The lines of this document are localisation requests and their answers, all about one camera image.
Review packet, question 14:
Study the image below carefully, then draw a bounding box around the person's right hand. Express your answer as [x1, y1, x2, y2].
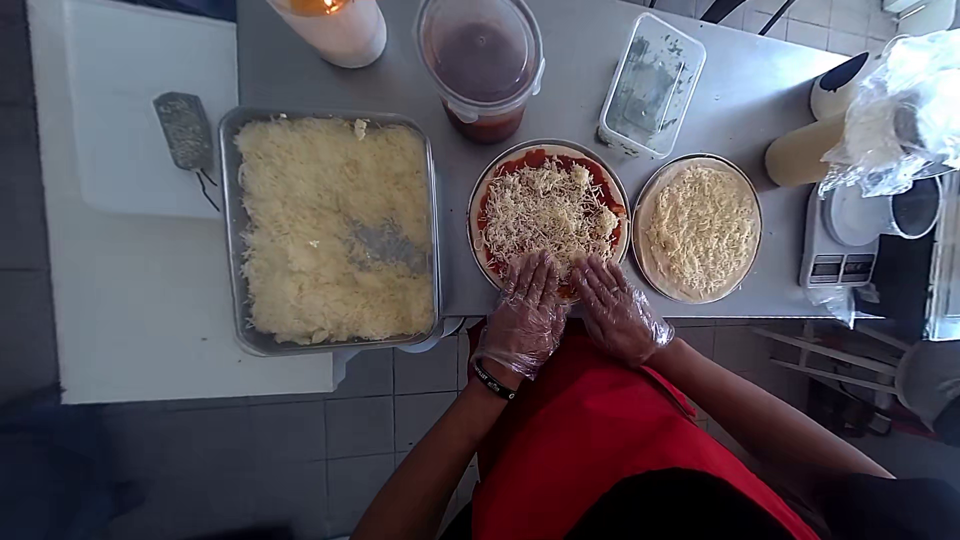
[570, 255, 675, 367]

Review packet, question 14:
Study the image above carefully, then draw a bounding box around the person's left hand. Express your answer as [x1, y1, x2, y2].
[474, 250, 570, 381]

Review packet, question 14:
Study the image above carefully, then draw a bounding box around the pizza with red sauce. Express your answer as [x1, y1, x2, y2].
[470, 144, 630, 303]

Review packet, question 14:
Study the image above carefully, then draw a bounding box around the person's left forearm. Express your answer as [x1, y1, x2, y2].
[350, 357, 523, 540]

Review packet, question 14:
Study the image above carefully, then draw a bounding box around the person's right forearm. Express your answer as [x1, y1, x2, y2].
[643, 336, 895, 481]

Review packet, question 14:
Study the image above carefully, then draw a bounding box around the round metal pizza pan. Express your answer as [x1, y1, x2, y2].
[632, 153, 764, 306]
[467, 138, 633, 306]

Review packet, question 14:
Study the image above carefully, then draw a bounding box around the clear rectangular glass tray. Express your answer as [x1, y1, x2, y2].
[218, 105, 445, 357]

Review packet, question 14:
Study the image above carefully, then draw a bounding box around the pizza with cheese only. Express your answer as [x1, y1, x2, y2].
[634, 156, 761, 303]

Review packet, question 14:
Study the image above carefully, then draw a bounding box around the person's body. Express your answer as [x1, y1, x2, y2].
[439, 318, 826, 540]

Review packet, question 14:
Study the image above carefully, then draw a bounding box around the grey metal table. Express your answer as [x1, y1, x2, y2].
[236, 0, 901, 321]

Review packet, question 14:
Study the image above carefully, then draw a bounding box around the clear rectangular plastic container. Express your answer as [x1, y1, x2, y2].
[597, 12, 708, 160]

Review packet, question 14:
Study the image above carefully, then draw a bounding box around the pile of grated cheese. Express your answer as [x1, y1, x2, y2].
[234, 114, 436, 346]

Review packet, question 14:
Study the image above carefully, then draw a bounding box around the clear tub of red sauce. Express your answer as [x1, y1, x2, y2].
[414, 0, 546, 146]

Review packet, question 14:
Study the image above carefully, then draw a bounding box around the white kitchen scale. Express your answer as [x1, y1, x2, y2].
[798, 182, 883, 291]

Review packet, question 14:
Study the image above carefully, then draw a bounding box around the cream-coloured bottle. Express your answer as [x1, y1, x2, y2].
[764, 112, 847, 189]

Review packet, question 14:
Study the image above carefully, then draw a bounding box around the white chair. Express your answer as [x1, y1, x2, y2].
[751, 322, 960, 432]

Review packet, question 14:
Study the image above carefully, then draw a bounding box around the white bottle with orange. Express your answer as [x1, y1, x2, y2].
[266, 0, 389, 69]

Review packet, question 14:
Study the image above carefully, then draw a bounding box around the bottle with black cap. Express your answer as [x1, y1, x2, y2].
[809, 51, 873, 123]

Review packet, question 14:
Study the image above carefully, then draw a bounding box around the clear plastic bag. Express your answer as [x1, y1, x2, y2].
[817, 30, 960, 199]

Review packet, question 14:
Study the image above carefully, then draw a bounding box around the grey flat utensil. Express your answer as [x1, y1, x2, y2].
[152, 90, 222, 213]

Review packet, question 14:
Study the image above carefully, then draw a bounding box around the white table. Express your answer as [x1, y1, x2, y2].
[27, 0, 336, 406]

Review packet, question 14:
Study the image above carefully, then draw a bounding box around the white rectangular board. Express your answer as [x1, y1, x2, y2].
[62, 0, 240, 221]

